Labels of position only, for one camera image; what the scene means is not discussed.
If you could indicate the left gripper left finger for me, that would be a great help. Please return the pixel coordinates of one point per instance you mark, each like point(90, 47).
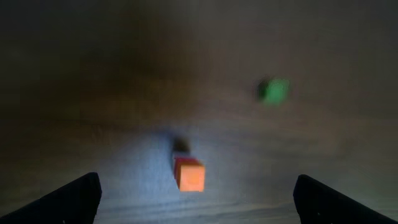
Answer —
point(71, 202)

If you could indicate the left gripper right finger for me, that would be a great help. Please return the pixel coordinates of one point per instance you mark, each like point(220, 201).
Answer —
point(323, 205)

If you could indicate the red cube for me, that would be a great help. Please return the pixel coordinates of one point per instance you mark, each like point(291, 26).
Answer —
point(186, 161)

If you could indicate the orange cube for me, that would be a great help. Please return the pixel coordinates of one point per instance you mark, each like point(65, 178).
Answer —
point(192, 179)

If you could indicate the green cube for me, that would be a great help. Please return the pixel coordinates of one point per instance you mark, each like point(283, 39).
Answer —
point(276, 91)

